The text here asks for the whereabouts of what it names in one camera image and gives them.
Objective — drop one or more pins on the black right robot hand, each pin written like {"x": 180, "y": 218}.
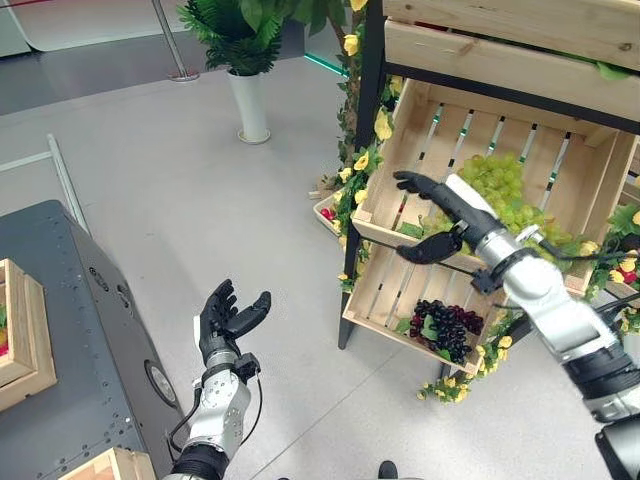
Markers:
{"x": 452, "y": 205}

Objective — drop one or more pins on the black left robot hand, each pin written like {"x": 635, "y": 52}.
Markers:
{"x": 220, "y": 320}

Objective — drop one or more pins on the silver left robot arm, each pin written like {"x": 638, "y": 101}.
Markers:
{"x": 215, "y": 415}

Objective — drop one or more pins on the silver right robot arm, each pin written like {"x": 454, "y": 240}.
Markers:
{"x": 555, "y": 310}

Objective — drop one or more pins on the slatted wooden crate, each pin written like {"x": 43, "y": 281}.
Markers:
{"x": 480, "y": 165}
{"x": 400, "y": 300}

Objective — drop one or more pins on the green grape bunch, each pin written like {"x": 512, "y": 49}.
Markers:
{"x": 505, "y": 192}

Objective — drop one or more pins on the yellow flower vine garland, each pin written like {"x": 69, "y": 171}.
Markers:
{"x": 356, "y": 145}

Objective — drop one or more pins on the dark purple grape bunch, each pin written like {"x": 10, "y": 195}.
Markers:
{"x": 445, "y": 325}

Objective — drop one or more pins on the red fruit tray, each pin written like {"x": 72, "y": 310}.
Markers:
{"x": 326, "y": 214}

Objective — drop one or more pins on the dark grey metal cart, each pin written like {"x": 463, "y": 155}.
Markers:
{"x": 70, "y": 340}

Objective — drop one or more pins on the plain wooden crate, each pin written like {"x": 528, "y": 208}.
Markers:
{"x": 510, "y": 45}

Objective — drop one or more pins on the yellow flower leaf cluster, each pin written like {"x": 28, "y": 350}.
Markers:
{"x": 617, "y": 255}

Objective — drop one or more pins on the light wooden box corner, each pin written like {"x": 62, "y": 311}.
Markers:
{"x": 112, "y": 466}

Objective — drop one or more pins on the small wooden crate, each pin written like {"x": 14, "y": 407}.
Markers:
{"x": 22, "y": 335}

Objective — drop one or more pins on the white tall plant pot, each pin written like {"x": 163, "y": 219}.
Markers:
{"x": 248, "y": 107}

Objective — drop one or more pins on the dark robot foot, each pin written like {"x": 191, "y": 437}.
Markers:
{"x": 387, "y": 470}

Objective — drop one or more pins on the green fern plant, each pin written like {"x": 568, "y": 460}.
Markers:
{"x": 245, "y": 32}

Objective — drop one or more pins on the black metal shelf frame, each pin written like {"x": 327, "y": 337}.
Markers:
{"x": 365, "y": 120}

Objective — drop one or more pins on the grey metal floor rail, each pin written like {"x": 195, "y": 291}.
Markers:
{"x": 65, "y": 177}

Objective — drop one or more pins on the silver stanchion post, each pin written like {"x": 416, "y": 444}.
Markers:
{"x": 172, "y": 42}

